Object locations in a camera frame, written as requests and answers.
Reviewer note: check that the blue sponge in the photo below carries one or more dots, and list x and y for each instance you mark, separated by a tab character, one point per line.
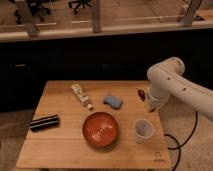
113	101

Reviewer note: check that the red orange bowl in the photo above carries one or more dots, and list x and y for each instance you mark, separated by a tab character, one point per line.
100	129

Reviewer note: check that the white tube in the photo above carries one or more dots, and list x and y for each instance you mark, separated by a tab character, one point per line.
82	96

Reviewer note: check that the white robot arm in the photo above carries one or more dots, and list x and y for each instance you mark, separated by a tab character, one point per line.
166	78

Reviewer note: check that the black office chair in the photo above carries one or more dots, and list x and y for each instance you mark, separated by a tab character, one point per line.
79	3
36	8

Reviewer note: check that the red pepper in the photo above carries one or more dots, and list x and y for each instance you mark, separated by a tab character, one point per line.
141	94

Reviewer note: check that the black striped cylinder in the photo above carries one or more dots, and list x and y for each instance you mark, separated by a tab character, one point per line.
44	122

